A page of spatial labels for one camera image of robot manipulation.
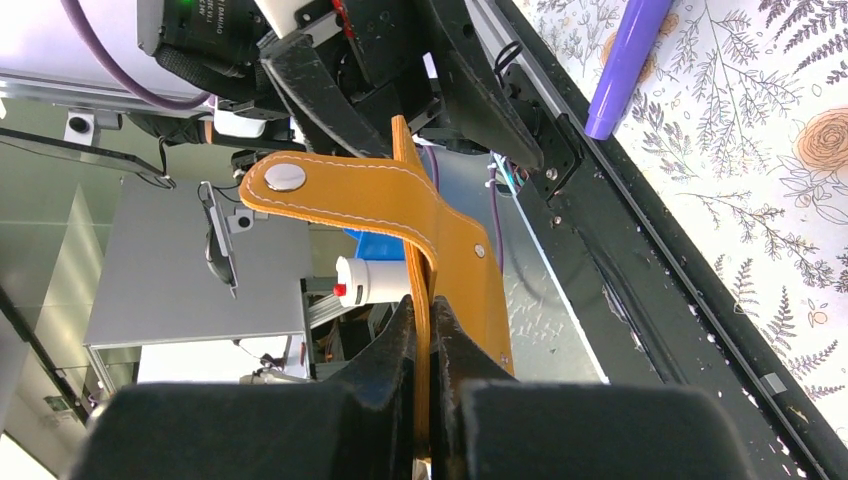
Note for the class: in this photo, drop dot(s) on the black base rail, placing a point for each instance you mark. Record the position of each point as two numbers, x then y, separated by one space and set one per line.
650 309

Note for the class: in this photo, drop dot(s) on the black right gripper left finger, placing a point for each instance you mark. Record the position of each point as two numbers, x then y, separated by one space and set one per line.
357 424

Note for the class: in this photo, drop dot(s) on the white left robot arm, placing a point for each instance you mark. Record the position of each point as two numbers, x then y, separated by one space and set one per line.
190 70

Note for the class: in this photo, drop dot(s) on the orange leather card holder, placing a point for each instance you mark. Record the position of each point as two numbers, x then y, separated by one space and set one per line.
447 253

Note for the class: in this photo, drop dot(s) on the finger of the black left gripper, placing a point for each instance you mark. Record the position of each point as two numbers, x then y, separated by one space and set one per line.
475 101
330 124

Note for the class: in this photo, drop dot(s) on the grey metal cabinet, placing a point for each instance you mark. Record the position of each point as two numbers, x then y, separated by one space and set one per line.
156 287

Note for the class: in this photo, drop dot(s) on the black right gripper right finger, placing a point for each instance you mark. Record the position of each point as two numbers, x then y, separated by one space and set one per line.
485 424

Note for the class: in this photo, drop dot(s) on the floral patterned table mat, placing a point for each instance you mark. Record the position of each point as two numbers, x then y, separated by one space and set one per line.
739 123

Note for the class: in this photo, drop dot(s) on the white emergency stop button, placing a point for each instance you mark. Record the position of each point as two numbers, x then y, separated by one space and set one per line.
360 282

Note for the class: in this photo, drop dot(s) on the purple marker pen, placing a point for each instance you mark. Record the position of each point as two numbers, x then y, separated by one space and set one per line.
639 27

